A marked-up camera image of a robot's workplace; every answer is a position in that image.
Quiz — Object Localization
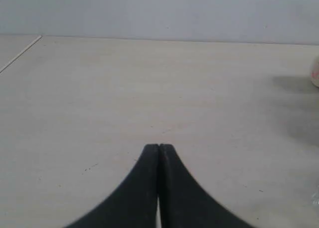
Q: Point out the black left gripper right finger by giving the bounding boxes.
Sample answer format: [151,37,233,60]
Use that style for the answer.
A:
[159,144,252,228]

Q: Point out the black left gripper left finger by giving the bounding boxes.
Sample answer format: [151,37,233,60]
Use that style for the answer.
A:
[68,144,159,228]

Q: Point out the yellow drink bottle red cap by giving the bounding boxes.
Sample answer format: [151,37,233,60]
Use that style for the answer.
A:
[310,57,319,88]

